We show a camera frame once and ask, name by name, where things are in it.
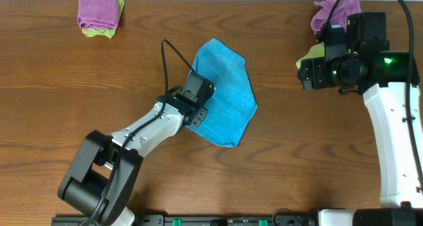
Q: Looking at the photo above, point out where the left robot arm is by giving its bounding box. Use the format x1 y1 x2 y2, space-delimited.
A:
58 96 208 225

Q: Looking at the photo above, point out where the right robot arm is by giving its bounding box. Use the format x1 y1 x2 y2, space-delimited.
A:
298 13 422 225

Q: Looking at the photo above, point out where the crumpled purple cloth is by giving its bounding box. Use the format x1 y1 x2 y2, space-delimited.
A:
311 0 361 32

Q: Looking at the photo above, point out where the folded purple cloth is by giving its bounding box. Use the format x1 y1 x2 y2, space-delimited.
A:
77 0 119 30

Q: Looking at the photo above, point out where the crumpled green cloth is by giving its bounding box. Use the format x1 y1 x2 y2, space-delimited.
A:
296 43 325 69

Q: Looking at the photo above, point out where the blue microfibre cloth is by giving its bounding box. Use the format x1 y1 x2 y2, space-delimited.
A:
189 38 258 148

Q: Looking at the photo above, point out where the folded green cloth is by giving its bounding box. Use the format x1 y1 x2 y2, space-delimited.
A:
82 0 125 38

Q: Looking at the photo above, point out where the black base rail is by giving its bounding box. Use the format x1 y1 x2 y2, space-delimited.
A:
51 213 320 226

